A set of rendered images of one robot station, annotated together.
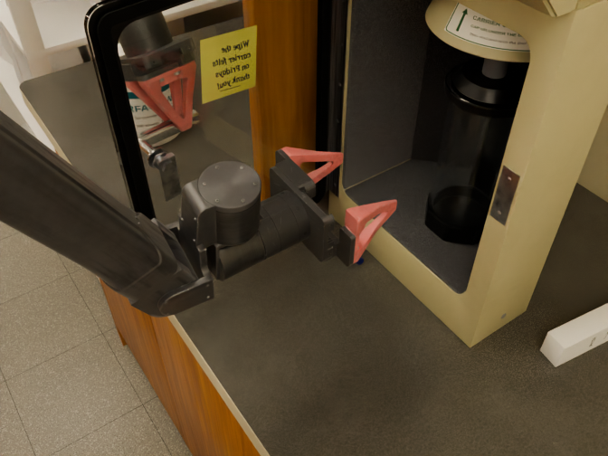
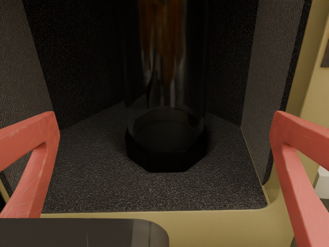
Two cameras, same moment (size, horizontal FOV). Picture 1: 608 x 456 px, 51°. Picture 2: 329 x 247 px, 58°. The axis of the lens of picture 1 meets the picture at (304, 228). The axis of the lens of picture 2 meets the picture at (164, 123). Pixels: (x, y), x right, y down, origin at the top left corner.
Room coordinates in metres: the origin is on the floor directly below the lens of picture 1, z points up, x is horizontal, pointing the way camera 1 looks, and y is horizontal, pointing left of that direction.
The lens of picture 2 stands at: (0.49, 0.01, 1.26)
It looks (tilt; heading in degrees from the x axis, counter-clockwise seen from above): 35 degrees down; 306
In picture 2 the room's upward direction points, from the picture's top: 2 degrees counter-clockwise
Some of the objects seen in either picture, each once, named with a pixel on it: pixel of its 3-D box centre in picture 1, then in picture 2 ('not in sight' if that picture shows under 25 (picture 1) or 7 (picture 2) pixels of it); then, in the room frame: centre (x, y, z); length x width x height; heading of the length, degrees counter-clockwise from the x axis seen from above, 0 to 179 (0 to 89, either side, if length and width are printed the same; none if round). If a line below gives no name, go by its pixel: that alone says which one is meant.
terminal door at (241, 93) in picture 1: (235, 128); not in sight; (0.64, 0.08, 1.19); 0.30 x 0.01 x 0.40; 131
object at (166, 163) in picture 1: (167, 176); not in sight; (0.56, 0.16, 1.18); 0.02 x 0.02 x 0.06; 41
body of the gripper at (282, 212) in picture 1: (280, 222); not in sight; (0.48, 0.02, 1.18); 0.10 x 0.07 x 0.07; 35
